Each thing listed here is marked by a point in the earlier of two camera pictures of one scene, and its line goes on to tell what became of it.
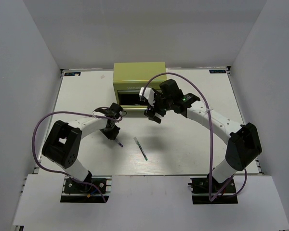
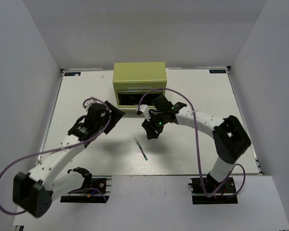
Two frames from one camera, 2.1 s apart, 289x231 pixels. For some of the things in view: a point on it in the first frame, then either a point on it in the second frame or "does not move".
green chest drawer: [128, 92] does not move
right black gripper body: [162, 105] -> [157, 122]
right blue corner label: [217, 71] does not move
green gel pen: [137, 142] does not move
